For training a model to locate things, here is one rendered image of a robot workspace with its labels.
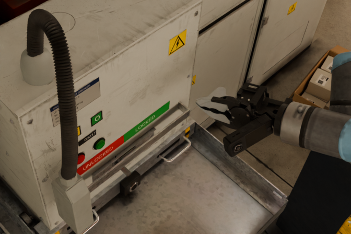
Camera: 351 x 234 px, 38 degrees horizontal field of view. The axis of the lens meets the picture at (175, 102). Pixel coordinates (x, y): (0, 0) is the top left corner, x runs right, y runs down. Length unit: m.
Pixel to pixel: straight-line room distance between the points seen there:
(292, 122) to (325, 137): 0.07
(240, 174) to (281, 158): 1.12
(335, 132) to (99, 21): 0.53
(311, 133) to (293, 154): 1.61
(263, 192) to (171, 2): 0.63
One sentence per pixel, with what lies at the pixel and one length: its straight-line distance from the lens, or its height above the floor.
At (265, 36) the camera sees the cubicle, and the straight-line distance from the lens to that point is 2.47.
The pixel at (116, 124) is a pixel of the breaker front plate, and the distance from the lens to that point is 1.22.
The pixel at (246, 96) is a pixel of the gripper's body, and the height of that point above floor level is 1.28.
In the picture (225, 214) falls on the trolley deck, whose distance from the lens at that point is 1.47.
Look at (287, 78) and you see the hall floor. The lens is 2.99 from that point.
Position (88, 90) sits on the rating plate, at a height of 1.34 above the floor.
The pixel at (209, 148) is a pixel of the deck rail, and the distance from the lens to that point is 1.57.
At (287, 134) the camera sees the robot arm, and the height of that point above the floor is 1.29.
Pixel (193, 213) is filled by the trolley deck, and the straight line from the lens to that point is 1.46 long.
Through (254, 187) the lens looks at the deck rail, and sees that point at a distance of 1.52.
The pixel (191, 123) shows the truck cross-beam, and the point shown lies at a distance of 1.52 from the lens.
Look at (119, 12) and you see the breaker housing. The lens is 1.14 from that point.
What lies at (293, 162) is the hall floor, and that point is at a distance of 2.65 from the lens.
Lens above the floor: 2.14
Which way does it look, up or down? 51 degrees down
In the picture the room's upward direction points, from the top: 6 degrees clockwise
